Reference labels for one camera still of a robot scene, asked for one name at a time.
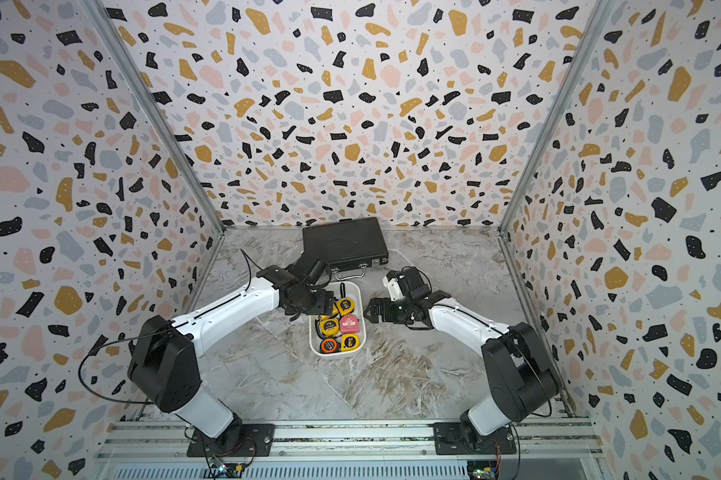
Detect yellow tape measure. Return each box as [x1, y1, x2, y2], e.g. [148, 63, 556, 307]
[334, 283, 356, 317]
[340, 334, 361, 352]
[316, 317, 340, 339]

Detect pink tape measure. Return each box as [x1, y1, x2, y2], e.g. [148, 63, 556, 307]
[338, 314, 362, 335]

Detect white plastic storage tray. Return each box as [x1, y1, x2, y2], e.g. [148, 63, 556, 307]
[308, 281, 367, 359]

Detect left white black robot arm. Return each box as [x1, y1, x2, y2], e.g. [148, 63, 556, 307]
[128, 266, 336, 439]

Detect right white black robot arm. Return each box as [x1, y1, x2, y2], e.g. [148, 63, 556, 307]
[364, 266, 560, 444]

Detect orange black tape measure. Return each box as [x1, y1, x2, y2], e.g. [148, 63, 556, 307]
[320, 338, 340, 354]

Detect black hard carrying case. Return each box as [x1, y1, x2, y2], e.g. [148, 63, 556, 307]
[302, 217, 390, 281]

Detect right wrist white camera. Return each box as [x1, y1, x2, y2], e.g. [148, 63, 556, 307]
[383, 272, 405, 301]

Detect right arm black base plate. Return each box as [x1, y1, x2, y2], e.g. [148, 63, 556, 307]
[433, 421, 518, 456]

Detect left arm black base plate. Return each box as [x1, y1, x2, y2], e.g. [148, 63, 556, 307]
[186, 422, 276, 459]

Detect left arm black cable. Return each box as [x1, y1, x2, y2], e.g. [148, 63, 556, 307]
[76, 335, 176, 404]

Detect aluminium front rail frame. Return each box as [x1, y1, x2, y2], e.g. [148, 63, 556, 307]
[94, 418, 612, 479]

